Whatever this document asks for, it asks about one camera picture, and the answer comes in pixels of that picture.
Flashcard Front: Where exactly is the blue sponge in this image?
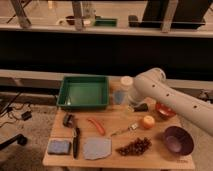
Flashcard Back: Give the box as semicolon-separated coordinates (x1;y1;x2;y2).
47;140;71;155

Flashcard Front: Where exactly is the orange fruit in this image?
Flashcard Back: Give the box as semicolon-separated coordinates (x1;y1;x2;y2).
141;115;155;129

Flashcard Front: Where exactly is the green plastic tray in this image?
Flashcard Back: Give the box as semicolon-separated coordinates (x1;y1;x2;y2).
57;76;109;109

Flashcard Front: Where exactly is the small black brush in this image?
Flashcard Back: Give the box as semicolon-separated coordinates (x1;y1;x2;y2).
63;114;75;128

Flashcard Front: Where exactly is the red bowl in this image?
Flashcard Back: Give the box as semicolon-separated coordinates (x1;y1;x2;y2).
155;102;176;120

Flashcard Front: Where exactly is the clear jar with white lid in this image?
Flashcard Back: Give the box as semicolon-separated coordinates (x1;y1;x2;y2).
113;76;133;105

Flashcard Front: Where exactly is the black rectangular block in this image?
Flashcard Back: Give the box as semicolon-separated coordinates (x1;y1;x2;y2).
134;103;148;112

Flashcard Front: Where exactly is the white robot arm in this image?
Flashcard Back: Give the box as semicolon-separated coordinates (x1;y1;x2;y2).
128;68;213;136

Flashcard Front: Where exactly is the grey cloth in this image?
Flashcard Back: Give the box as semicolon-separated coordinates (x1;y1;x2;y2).
83;137;112;160

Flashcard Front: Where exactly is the purple bowl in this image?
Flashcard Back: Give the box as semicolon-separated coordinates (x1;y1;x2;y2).
163;126;194;156

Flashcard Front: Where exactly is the bunch of dark grapes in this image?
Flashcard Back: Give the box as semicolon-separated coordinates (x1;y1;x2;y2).
116;137;152;156

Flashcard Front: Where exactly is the silver fork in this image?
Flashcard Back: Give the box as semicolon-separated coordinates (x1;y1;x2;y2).
110;123;139;137

